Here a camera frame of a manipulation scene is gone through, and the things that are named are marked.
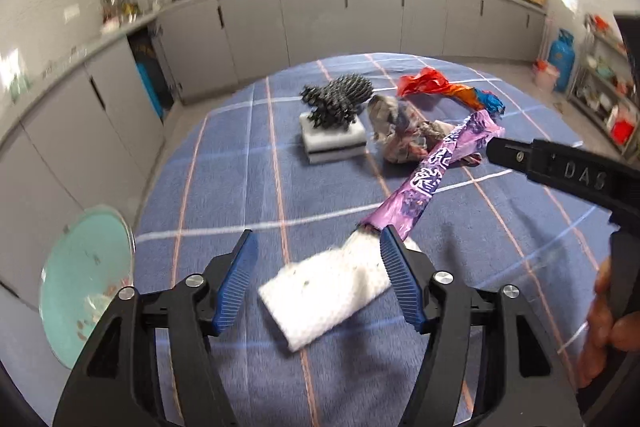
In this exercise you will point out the red plastic container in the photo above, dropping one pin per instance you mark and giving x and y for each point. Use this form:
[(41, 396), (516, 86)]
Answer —
[(621, 131)]

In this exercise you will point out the printed paper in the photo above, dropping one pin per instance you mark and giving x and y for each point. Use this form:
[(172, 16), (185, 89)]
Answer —
[(405, 137)]

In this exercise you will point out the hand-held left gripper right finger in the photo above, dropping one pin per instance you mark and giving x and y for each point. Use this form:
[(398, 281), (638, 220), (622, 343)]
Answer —
[(402, 287)]

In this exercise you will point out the purple snack wrapper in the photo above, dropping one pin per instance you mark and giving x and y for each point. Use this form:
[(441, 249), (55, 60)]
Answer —
[(425, 182)]

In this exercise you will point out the metal shelf rack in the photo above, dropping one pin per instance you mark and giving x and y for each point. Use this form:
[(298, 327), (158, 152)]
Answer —
[(607, 99)]

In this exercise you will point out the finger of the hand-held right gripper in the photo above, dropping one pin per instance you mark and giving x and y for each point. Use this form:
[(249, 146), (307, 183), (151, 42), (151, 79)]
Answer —
[(550, 167)]

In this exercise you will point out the teal trash bin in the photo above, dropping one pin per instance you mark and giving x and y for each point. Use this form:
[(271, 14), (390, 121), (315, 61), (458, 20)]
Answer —
[(80, 267)]

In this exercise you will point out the white plastic bucket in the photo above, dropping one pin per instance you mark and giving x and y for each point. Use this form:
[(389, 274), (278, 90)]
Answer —
[(545, 77)]

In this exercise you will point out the white foam cloth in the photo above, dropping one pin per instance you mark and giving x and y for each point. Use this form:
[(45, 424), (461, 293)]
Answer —
[(325, 302)]

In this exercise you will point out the black speckled mesh scrubber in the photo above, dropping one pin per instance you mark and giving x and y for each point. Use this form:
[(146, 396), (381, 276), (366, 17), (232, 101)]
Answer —
[(337, 99)]

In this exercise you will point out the white grey sponge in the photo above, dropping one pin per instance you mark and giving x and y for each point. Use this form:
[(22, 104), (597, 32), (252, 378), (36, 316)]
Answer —
[(332, 144)]

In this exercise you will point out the red orange blue wrapper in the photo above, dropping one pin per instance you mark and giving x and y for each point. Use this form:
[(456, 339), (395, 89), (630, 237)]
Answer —
[(425, 82)]

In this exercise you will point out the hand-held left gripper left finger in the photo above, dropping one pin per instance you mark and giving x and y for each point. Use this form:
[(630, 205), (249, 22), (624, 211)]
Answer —
[(235, 287)]

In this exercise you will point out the blue plaid tablecloth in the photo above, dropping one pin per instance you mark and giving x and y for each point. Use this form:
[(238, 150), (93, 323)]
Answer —
[(240, 187)]

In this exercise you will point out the person's right hand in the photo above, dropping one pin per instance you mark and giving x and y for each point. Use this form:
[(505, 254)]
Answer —
[(602, 332)]

